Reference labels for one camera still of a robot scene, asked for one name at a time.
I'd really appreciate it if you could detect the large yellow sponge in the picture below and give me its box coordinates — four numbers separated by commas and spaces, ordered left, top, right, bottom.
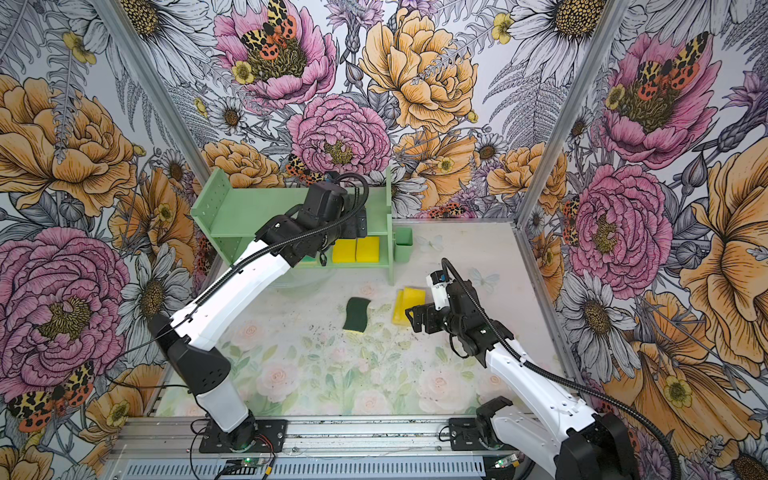
392, 287, 426, 326

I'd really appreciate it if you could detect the small yellow sponge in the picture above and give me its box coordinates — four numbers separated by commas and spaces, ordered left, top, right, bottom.
332, 239, 357, 264

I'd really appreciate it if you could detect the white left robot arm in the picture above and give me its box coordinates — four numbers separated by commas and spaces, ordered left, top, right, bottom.
148, 173, 370, 451

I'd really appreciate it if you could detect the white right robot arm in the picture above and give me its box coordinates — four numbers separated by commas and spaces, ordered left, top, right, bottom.
405, 271, 640, 479

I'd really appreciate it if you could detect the green metal shelf unit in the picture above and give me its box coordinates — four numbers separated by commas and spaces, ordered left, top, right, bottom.
191, 168, 395, 284

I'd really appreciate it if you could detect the green circuit board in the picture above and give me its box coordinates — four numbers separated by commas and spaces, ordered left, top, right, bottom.
226, 458, 265, 472

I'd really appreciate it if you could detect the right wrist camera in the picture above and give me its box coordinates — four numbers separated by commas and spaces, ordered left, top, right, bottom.
426, 270, 450, 311

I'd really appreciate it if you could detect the black corrugated right cable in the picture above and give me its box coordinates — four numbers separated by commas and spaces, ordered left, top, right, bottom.
440, 257, 682, 480

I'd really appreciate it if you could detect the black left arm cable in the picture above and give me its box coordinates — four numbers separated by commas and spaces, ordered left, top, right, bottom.
104, 172, 370, 391

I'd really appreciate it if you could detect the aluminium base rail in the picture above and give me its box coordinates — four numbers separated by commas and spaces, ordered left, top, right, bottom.
103, 415, 533, 479

